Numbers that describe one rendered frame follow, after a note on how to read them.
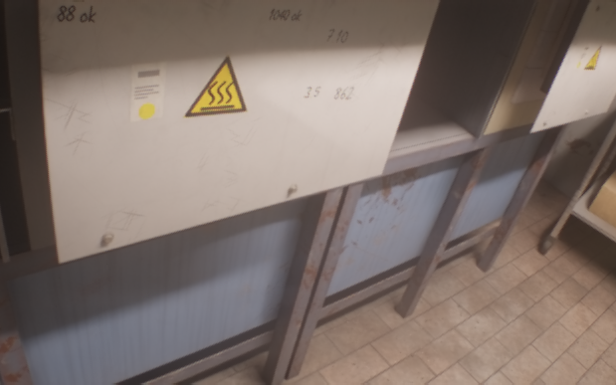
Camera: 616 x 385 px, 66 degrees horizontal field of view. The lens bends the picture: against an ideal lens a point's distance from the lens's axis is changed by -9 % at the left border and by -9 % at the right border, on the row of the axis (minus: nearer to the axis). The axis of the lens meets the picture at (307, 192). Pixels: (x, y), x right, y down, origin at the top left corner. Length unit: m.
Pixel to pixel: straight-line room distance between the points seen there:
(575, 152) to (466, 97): 2.03
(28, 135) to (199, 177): 0.24
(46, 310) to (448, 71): 1.22
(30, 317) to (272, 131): 0.60
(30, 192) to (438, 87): 1.19
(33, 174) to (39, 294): 0.32
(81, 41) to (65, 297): 0.61
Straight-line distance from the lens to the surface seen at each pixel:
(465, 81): 1.54
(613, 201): 2.76
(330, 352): 1.87
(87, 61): 0.58
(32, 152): 0.76
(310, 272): 1.33
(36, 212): 0.82
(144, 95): 0.62
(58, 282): 1.02
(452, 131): 1.50
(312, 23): 0.71
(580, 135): 3.47
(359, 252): 1.56
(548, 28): 1.55
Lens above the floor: 1.44
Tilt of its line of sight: 34 degrees down
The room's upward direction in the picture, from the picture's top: 15 degrees clockwise
